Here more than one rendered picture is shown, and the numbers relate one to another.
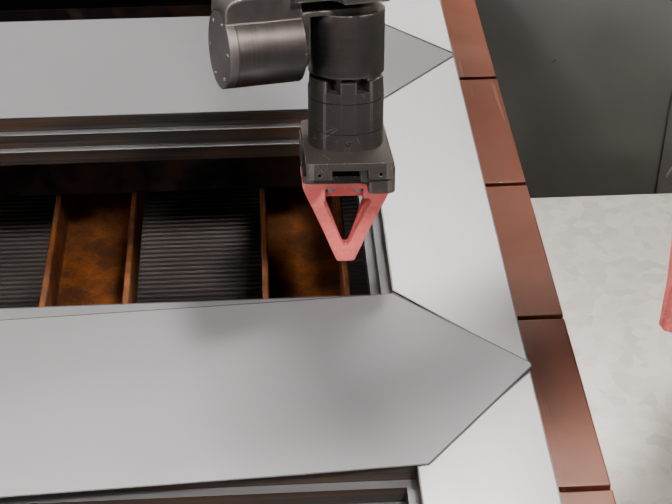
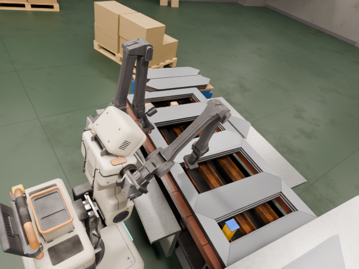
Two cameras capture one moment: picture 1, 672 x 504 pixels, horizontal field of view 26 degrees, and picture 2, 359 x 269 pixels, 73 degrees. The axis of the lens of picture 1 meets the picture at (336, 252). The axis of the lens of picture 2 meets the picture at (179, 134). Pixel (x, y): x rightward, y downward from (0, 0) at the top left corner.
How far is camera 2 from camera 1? 200 cm
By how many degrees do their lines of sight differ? 96
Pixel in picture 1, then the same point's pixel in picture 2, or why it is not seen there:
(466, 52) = (194, 223)
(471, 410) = not seen: hidden behind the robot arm
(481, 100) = (186, 210)
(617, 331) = (154, 205)
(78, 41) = (244, 198)
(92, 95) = (233, 187)
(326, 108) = not seen: hidden behind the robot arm
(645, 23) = not seen: outside the picture
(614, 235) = (159, 226)
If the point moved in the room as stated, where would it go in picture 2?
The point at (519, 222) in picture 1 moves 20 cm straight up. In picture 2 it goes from (171, 184) to (176, 164)
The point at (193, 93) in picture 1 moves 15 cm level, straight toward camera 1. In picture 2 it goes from (221, 191) to (208, 174)
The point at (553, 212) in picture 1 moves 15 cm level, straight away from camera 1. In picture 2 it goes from (170, 229) to (176, 254)
